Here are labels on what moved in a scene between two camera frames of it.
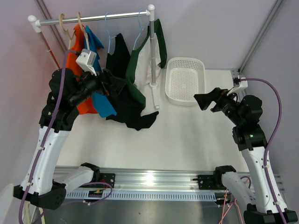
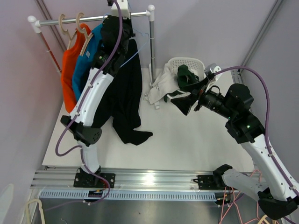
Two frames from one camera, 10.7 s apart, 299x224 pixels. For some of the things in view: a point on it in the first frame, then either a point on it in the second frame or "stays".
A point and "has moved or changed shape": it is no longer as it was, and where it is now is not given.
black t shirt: x=131 y=111 has moved or changed shape
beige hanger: x=62 y=16 stays
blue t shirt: x=104 y=107 has moved or changed shape
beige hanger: x=83 y=29 has moved or changed shape
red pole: x=50 y=51 stays
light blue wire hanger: x=141 y=29 → x=145 y=33
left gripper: x=114 y=86 → x=128 y=22
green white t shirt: x=138 y=69 → x=169 y=82
